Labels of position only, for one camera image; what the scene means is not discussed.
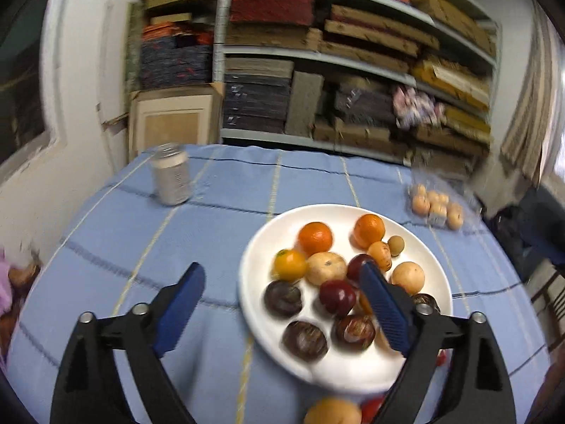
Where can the dark red plum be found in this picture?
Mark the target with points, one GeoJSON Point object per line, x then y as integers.
{"type": "Point", "coordinates": [355, 267]}
{"type": "Point", "coordinates": [337, 297]}

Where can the white jar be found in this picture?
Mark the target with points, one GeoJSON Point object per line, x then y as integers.
{"type": "Point", "coordinates": [171, 176]}

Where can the tan passion fruit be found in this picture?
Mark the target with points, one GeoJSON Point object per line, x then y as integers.
{"type": "Point", "coordinates": [332, 413]}
{"type": "Point", "coordinates": [380, 256]}
{"type": "Point", "coordinates": [408, 277]}
{"type": "Point", "coordinates": [326, 269]}

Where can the small red plum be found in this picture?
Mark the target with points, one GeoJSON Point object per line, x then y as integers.
{"type": "Point", "coordinates": [371, 410]}
{"type": "Point", "coordinates": [441, 357]}

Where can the white metal shelf rack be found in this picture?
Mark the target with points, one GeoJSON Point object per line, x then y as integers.
{"type": "Point", "coordinates": [219, 53]}

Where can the stack of dark grey boxes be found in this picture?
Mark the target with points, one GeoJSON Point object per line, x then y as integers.
{"type": "Point", "coordinates": [256, 104]}

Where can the white leaning board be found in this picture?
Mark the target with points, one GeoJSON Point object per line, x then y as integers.
{"type": "Point", "coordinates": [114, 75]}

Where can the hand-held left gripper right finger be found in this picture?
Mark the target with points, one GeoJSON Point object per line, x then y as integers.
{"type": "Point", "coordinates": [386, 313]}

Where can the stack of dark wooden boxes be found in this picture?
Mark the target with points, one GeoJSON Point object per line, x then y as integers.
{"type": "Point", "coordinates": [362, 101]}

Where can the beige patterned curtain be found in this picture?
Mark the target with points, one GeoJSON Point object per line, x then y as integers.
{"type": "Point", "coordinates": [529, 119]}

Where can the tan perforated upright box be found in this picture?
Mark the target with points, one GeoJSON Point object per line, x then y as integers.
{"type": "Point", "coordinates": [304, 104]}

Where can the pink cloth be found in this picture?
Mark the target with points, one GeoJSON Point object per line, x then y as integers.
{"type": "Point", "coordinates": [5, 282]}

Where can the stack of brown flat boxes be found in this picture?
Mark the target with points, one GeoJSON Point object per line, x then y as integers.
{"type": "Point", "coordinates": [370, 31]}

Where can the pink plastic bag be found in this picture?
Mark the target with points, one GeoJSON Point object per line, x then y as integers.
{"type": "Point", "coordinates": [417, 106]}

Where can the white framed window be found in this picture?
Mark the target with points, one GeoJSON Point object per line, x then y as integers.
{"type": "Point", "coordinates": [22, 97]}

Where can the orange tangerine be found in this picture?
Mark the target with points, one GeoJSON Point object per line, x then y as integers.
{"type": "Point", "coordinates": [368, 230]}
{"type": "Point", "coordinates": [314, 238]}
{"type": "Point", "coordinates": [365, 305]}

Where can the clear plastic clamshell box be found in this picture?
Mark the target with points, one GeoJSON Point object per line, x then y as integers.
{"type": "Point", "coordinates": [423, 176]}

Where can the black jacket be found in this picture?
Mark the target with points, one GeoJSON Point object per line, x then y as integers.
{"type": "Point", "coordinates": [538, 229]}

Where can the stack of blue patterned boxes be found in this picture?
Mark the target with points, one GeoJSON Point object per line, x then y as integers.
{"type": "Point", "coordinates": [176, 64]}

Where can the red patterned box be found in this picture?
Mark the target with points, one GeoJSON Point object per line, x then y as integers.
{"type": "Point", "coordinates": [269, 6]}

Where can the wooden chair with cushion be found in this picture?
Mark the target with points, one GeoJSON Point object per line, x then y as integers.
{"type": "Point", "coordinates": [547, 282]}

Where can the dark brown water chestnut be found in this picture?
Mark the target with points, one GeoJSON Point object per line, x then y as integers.
{"type": "Point", "coordinates": [353, 332]}
{"type": "Point", "coordinates": [283, 298]}
{"type": "Point", "coordinates": [427, 300]}
{"type": "Point", "coordinates": [306, 341]}

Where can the small yellow-orange tangerine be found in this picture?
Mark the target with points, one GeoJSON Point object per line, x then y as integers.
{"type": "Point", "coordinates": [290, 266]}

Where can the stack of yellow flat boxes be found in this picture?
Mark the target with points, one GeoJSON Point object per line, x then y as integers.
{"type": "Point", "coordinates": [450, 77]}

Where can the white oval plate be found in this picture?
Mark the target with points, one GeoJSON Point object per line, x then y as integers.
{"type": "Point", "coordinates": [273, 238]}

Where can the stack of worn brown boxes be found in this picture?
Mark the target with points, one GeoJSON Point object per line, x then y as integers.
{"type": "Point", "coordinates": [459, 141]}

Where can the green marbled panel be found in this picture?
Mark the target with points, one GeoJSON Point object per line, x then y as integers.
{"type": "Point", "coordinates": [133, 53]}

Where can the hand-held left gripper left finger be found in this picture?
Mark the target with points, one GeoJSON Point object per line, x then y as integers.
{"type": "Point", "coordinates": [178, 313]}

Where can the cardboard box with frame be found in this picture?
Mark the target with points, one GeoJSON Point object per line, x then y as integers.
{"type": "Point", "coordinates": [172, 119]}

